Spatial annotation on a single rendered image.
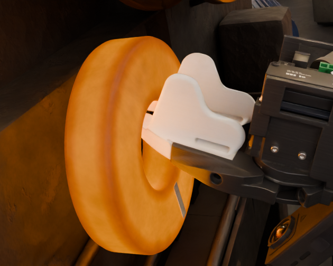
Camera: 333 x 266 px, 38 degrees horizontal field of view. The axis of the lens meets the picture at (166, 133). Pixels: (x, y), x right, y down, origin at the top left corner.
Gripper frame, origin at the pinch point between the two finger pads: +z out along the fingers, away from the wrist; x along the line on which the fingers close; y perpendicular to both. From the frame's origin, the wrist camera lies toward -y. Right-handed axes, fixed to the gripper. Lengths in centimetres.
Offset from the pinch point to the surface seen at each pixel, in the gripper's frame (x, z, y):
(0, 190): 8.6, 5.7, -1.9
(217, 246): -2.8, -6.8, -12.6
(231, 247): -3.8, -8.0, -13.2
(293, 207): -101, -16, -85
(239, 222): -7.0, -7.9, -12.9
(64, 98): -0.5, 6.3, 0.0
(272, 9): -44.9, -3.2, -4.4
